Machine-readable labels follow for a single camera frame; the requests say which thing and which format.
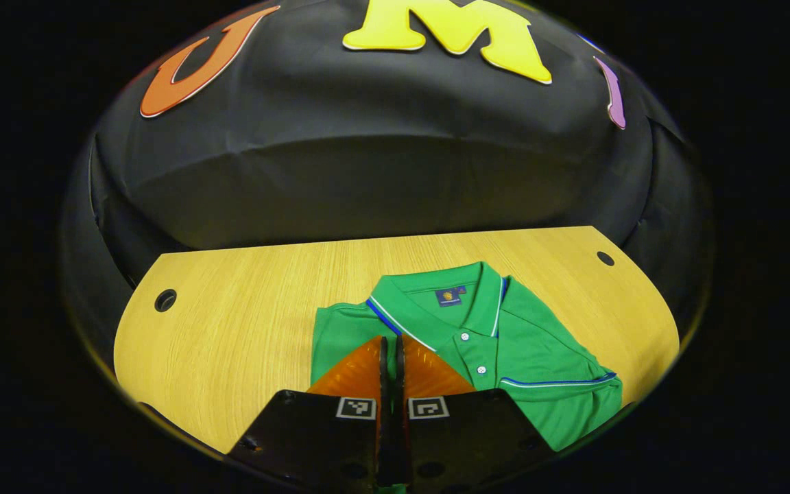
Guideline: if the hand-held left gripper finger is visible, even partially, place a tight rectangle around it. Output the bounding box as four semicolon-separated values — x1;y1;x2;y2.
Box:
395;334;557;491
227;335;390;491

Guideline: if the green T-shirt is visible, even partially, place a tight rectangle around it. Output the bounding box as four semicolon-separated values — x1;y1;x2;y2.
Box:
309;261;623;494

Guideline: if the black backdrop cloth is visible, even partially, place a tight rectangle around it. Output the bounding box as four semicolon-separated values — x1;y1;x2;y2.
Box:
62;0;711;330

